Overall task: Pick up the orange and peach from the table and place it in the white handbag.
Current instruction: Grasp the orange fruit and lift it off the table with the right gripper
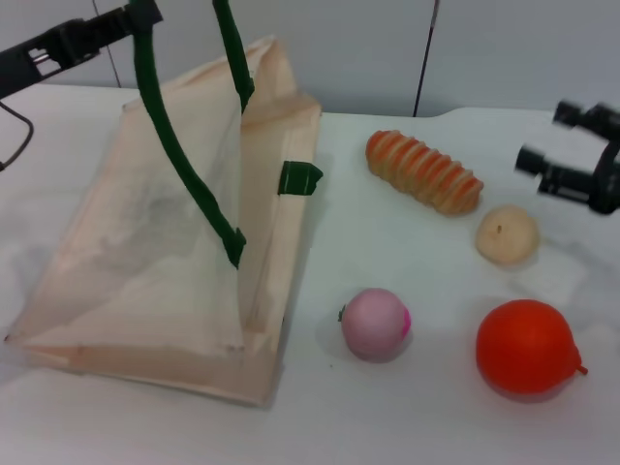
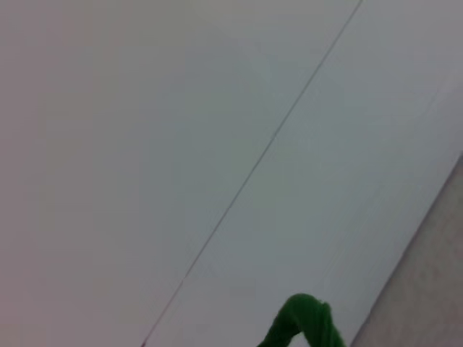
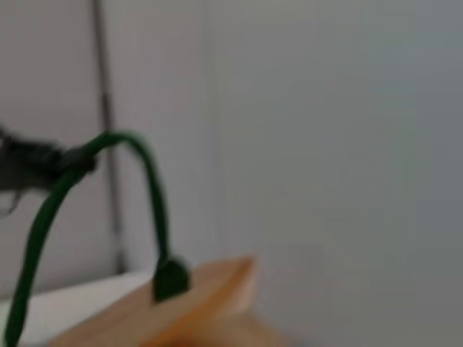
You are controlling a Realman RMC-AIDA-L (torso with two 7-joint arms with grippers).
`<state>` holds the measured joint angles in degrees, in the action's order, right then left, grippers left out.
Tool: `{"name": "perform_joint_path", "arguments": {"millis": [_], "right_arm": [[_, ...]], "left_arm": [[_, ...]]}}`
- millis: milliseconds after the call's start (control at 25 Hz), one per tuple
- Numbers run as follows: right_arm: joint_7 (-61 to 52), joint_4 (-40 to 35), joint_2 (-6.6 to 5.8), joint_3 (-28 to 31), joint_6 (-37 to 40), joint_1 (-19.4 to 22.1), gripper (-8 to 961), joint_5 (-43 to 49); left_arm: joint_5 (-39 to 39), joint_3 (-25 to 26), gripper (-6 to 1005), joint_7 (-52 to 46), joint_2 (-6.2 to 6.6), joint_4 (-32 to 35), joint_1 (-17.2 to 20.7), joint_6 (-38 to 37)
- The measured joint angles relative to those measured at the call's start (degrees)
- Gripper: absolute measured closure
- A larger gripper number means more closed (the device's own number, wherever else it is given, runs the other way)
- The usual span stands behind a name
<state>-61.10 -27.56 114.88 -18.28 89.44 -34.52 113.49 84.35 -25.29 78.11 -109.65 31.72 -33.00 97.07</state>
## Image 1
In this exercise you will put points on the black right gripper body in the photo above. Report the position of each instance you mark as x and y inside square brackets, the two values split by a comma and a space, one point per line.
[608, 179]

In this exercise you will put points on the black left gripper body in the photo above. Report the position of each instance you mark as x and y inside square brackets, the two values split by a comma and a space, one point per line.
[19, 68]

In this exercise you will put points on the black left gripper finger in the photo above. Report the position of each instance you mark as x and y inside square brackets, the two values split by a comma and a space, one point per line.
[92, 46]
[121, 17]

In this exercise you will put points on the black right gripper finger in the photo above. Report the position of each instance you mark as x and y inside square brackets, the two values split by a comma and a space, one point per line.
[583, 116]
[557, 176]

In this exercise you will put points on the orange toy fruit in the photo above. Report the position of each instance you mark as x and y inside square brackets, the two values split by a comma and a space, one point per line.
[525, 346]

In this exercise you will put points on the pink toy peach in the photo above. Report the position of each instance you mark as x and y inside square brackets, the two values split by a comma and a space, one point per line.
[373, 324]

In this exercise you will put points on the pale yellow toy pear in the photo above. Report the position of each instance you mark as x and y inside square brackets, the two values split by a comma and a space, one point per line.
[506, 235]

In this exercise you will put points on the striped toy bread loaf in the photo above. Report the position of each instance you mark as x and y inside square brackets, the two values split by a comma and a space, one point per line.
[421, 169]

